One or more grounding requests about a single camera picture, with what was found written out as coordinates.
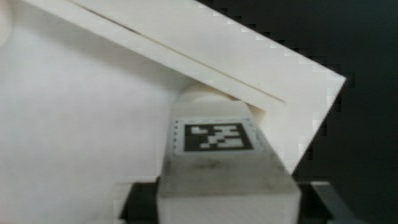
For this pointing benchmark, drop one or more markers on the white leg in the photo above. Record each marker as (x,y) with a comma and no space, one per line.
(225,184)

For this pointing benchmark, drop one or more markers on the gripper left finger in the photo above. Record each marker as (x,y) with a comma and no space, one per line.
(139,212)

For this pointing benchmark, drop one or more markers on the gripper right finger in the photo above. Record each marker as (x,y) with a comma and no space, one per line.
(324,209)

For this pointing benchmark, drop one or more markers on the white square tabletop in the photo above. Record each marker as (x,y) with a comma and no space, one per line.
(100,59)

